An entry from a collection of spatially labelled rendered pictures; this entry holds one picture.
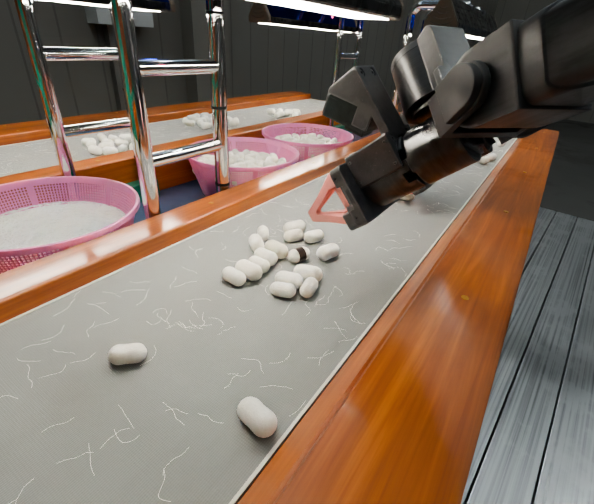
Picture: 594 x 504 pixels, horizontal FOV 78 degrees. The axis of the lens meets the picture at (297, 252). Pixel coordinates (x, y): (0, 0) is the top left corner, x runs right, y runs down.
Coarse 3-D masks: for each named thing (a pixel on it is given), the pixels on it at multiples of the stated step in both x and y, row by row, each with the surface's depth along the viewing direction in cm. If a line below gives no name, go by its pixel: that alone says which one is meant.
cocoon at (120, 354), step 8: (120, 344) 33; (128, 344) 33; (136, 344) 33; (112, 352) 32; (120, 352) 32; (128, 352) 32; (136, 352) 32; (144, 352) 33; (112, 360) 32; (120, 360) 32; (128, 360) 32; (136, 360) 32
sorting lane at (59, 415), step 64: (448, 192) 78; (192, 256) 50; (384, 256) 53; (64, 320) 38; (128, 320) 38; (192, 320) 39; (256, 320) 39; (320, 320) 40; (0, 384) 31; (64, 384) 31; (128, 384) 31; (192, 384) 32; (256, 384) 32; (320, 384) 32; (0, 448) 26; (64, 448) 26; (128, 448) 27; (192, 448) 27; (256, 448) 27
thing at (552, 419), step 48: (576, 240) 77; (528, 288) 60; (576, 288) 61; (528, 336) 50; (576, 336) 51; (528, 384) 43; (576, 384) 43; (480, 432) 37; (528, 432) 37; (576, 432) 38; (480, 480) 33; (528, 480) 33; (576, 480) 34
